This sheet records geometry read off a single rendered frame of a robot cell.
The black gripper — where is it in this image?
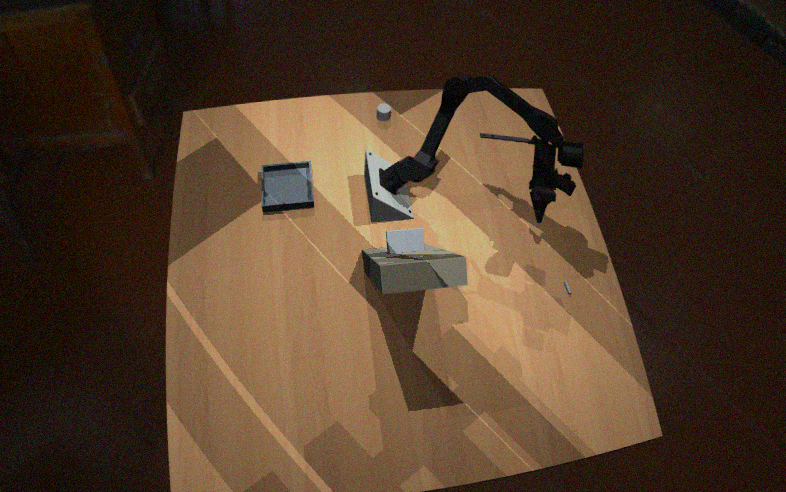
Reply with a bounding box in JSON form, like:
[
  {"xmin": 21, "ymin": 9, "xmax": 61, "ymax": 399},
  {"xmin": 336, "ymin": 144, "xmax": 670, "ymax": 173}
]
[{"xmin": 529, "ymin": 162, "xmax": 556, "ymax": 223}]

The grey cylinder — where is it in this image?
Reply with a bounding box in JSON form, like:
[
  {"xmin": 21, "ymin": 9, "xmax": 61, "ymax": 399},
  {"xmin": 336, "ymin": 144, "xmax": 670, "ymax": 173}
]
[{"xmin": 376, "ymin": 103, "xmax": 391, "ymax": 121}]

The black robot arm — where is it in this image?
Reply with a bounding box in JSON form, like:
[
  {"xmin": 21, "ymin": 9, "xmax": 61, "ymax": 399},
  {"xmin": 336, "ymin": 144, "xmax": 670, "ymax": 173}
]
[{"xmin": 379, "ymin": 75, "xmax": 584, "ymax": 196}]

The black panel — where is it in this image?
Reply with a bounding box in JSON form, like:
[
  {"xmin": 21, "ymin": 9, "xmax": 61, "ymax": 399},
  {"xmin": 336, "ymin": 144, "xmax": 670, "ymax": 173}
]
[{"xmin": 362, "ymin": 244, "xmax": 468, "ymax": 294}]

